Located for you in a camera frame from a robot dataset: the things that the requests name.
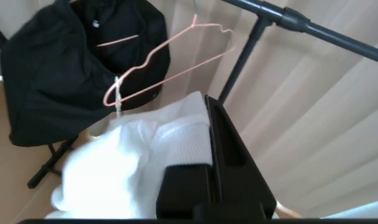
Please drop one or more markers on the white garment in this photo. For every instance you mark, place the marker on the white garment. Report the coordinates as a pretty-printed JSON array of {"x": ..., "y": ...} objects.
[{"x": 120, "y": 168}]

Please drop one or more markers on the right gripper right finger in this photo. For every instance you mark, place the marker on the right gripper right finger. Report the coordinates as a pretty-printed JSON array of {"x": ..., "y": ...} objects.
[{"x": 238, "y": 186}]

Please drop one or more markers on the black clothes rack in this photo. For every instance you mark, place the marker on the black clothes rack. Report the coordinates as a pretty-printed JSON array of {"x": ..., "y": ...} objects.
[{"x": 332, "y": 35}]

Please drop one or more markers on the black shorts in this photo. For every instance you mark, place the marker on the black shorts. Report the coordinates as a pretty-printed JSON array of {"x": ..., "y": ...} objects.
[{"x": 52, "y": 93}]

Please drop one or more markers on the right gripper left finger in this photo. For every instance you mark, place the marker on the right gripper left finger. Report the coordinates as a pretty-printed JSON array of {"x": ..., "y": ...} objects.
[{"x": 182, "y": 193}]

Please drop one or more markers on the beige curtain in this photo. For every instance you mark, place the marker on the beige curtain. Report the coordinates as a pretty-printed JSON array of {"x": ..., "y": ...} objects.
[{"x": 316, "y": 109}]

